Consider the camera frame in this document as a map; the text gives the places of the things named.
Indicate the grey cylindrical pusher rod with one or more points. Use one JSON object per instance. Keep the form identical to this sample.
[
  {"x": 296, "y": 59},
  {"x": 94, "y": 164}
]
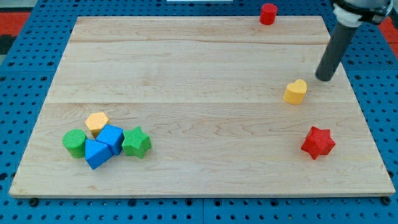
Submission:
[{"x": 334, "y": 52}]

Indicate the yellow heart block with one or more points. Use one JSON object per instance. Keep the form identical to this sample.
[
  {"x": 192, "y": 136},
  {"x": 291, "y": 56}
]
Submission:
[{"x": 295, "y": 92}]

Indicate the red star block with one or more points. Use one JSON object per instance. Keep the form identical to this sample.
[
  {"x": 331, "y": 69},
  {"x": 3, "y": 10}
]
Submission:
[{"x": 318, "y": 142}]

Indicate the green star block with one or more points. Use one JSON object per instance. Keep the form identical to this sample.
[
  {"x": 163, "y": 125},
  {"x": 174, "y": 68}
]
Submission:
[{"x": 136, "y": 142}]

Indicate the red cylinder block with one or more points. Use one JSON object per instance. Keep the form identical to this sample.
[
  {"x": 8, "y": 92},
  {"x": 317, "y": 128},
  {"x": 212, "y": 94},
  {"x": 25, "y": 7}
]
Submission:
[{"x": 268, "y": 14}]

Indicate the wooden board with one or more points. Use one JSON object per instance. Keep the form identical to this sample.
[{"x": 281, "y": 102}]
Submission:
[{"x": 208, "y": 92}]

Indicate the blue cube block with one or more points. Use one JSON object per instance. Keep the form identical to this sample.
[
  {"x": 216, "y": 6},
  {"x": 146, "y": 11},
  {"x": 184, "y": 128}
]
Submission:
[{"x": 113, "y": 137}]

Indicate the yellow hexagon block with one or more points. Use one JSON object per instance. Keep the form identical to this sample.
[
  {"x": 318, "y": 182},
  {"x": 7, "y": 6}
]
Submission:
[{"x": 96, "y": 122}]

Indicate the blue triangle block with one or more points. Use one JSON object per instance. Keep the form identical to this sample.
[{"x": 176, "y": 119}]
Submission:
[{"x": 96, "y": 153}]

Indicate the green cylinder block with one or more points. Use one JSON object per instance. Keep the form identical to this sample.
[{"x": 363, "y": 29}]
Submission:
[{"x": 74, "y": 142}]

